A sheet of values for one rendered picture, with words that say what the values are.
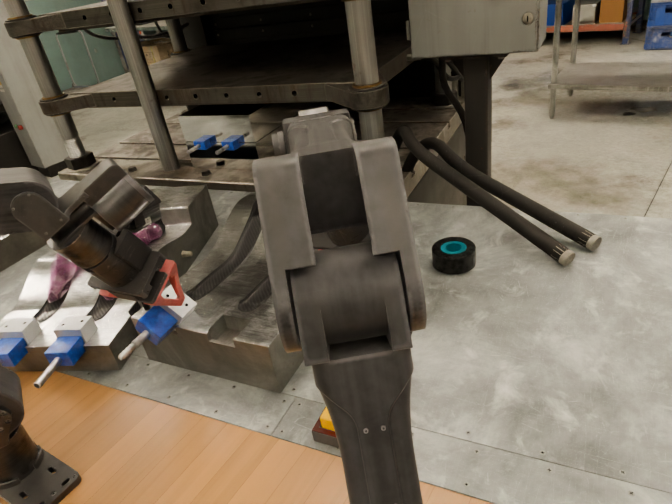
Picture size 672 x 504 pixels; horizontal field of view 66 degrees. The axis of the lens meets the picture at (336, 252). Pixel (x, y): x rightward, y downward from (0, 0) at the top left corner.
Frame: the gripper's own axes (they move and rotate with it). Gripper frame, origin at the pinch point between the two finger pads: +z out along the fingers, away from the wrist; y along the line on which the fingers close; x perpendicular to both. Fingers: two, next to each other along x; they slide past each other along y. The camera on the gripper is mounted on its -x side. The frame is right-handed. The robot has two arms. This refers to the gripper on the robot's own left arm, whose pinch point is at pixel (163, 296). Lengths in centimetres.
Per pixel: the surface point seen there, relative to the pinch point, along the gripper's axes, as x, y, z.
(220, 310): -1.2, -6.6, 5.6
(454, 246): -29, -34, 28
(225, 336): 2.4, -8.5, 6.7
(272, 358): 4.4, -18.6, 5.2
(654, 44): -450, -96, 357
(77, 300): 1.3, 26.4, 7.8
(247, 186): -53, 35, 48
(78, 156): -59, 110, 45
